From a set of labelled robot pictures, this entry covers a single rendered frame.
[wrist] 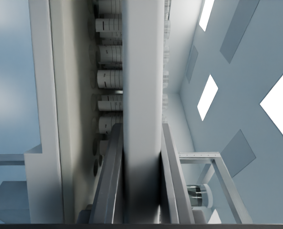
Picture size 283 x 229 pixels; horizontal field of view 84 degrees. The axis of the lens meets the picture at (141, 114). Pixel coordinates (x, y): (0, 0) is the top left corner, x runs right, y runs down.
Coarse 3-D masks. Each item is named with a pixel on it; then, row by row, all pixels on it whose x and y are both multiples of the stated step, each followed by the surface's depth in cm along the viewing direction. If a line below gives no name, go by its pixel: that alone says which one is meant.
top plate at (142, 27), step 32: (128, 0) 7; (160, 0) 7; (128, 32) 7; (160, 32) 7; (128, 64) 7; (160, 64) 7; (128, 96) 8; (160, 96) 8; (128, 128) 8; (160, 128) 8; (128, 160) 8; (160, 160) 8; (128, 192) 8
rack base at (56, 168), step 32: (32, 0) 7; (64, 0) 7; (32, 32) 7; (64, 32) 7; (64, 64) 7; (64, 96) 7; (64, 128) 8; (32, 160) 8; (64, 160) 8; (32, 192) 8; (64, 192) 8
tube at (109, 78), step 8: (96, 72) 11; (104, 72) 11; (112, 72) 11; (120, 72) 11; (168, 72) 11; (96, 80) 11; (104, 80) 11; (112, 80) 11; (120, 80) 11; (168, 80) 11
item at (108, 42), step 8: (96, 16) 12; (104, 16) 12; (112, 16) 12; (120, 16) 12; (96, 40) 12; (104, 40) 12; (112, 40) 12; (120, 40) 12; (96, 64) 13; (104, 64) 13; (112, 64) 13; (120, 64) 13; (104, 88) 13; (112, 88) 13; (120, 88) 13; (104, 112) 15; (112, 112) 15; (120, 112) 15; (104, 136) 14
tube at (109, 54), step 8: (96, 48) 11; (104, 48) 11; (112, 48) 11; (120, 48) 11; (168, 48) 11; (96, 56) 11; (104, 56) 11; (112, 56) 11; (120, 56) 11; (168, 56) 11
